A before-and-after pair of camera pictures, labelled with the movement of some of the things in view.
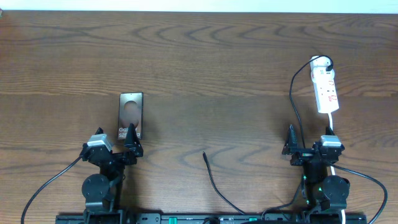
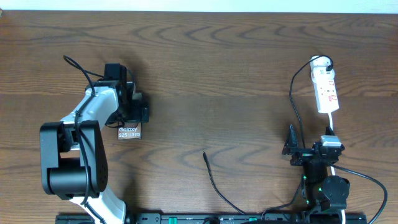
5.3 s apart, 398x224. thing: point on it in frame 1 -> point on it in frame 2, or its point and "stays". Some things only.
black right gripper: (291, 146) stays
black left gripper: (134, 146) -> (136, 116)
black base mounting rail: (212, 218) stays
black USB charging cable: (207, 170) stays
